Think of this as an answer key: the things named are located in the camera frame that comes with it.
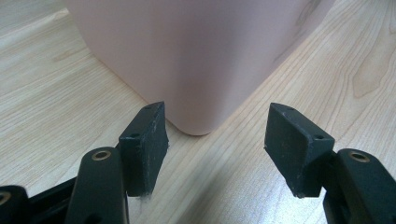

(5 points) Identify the pink storage box with lid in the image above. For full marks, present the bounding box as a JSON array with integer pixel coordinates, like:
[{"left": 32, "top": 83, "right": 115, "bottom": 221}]
[{"left": 64, "top": 0, "right": 338, "bottom": 136}]

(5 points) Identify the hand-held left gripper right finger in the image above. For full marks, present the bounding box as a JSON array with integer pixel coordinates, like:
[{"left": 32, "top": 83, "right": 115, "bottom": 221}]
[{"left": 263, "top": 102, "right": 336, "bottom": 200}]

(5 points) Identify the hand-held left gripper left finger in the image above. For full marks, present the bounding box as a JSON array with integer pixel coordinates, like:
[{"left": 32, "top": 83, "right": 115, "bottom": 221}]
[{"left": 118, "top": 101, "right": 170, "bottom": 198}]

